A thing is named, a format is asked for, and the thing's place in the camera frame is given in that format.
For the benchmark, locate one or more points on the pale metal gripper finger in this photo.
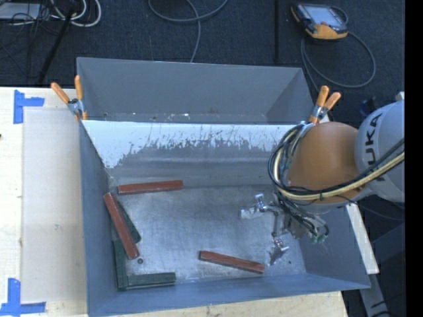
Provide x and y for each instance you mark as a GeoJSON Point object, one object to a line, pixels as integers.
{"type": "Point", "coordinates": [279, 245]}
{"type": "Point", "coordinates": [259, 204]}

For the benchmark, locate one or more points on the red-brown flat block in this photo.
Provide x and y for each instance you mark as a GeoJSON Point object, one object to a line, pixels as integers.
{"type": "Point", "coordinates": [231, 261]}
{"type": "Point", "coordinates": [121, 226]}
{"type": "Point", "coordinates": [150, 187]}

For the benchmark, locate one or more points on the grey metal bin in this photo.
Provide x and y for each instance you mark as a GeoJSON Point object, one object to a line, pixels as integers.
{"type": "Point", "coordinates": [205, 223]}

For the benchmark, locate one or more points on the dark green flat block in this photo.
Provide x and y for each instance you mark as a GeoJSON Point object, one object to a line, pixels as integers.
{"type": "Point", "coordinates": [131, 225]}
{"type": "Point", "coordinates": [152, 280]}
{"type": "Point", "coordinates": [120, 269]}

